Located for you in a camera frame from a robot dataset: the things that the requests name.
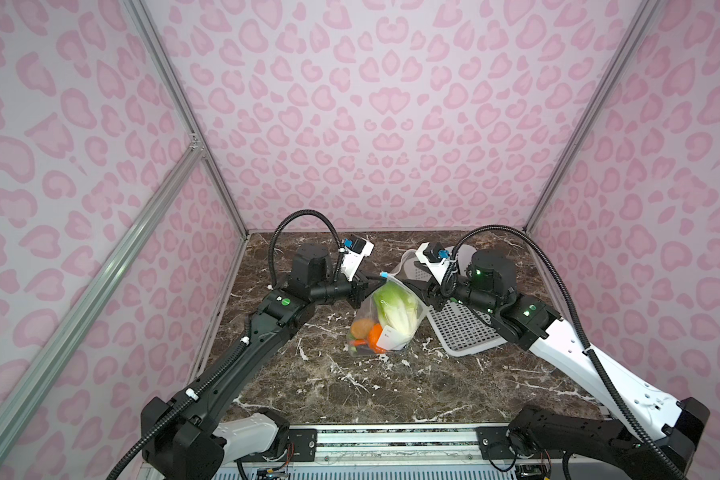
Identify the green toy lettuce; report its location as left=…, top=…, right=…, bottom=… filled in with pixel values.
left=372, top=280, right=421, bottom=337

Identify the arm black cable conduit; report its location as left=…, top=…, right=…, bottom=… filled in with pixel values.
left=449, top=224, right=691, bottom=480
left=104, top=209, right=344, bottom=480

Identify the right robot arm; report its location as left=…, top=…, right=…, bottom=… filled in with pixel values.
left=416, top=243, right=710, bottom=479

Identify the clear zip top bag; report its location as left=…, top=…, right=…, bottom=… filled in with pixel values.
left=347, top=272, right=428, bottom=356

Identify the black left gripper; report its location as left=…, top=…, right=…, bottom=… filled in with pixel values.
left=310, top=268, right=387, bottom=310

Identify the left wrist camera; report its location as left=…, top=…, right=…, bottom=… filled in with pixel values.
left=340, top=235, right=374, bottom=281

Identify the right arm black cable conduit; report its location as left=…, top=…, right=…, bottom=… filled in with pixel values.
left=449, top=224, right=691, bottom=480

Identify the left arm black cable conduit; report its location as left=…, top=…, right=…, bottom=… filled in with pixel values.
left=104, top=209, right=344, bottom=480

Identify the aluminium diagonal wall bar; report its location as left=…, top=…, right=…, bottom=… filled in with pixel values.
left=0, top=142, right=206, bottom=466

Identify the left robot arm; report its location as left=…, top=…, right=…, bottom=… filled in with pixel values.
left=127, top=244, right=383, bottom=479

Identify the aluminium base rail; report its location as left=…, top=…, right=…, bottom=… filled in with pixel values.
left=137, top=419, right=661, bottom=480

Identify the aluminium corner post right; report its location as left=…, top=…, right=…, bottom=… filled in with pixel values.
left=524, top=0, right=666, bottom=234

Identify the white perforated plastic basket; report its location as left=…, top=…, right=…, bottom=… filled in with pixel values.
left=396, top=249, right=506, bottom=357

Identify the aluminium corner post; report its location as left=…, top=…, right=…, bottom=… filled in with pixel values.
left=122, top=0, right=249, bottom=240
left=524, top=0, right=666, bottom=234

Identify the brown toy bread roll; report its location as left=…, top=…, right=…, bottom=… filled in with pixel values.
left=350, top=318, right=376, bottom=340

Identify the aluminium corner post left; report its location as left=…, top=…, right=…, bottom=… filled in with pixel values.
left=122, top=0, right=249, bottom=240

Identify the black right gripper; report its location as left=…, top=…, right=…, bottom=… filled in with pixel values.
left=400, top=272, right=500, bottom=315

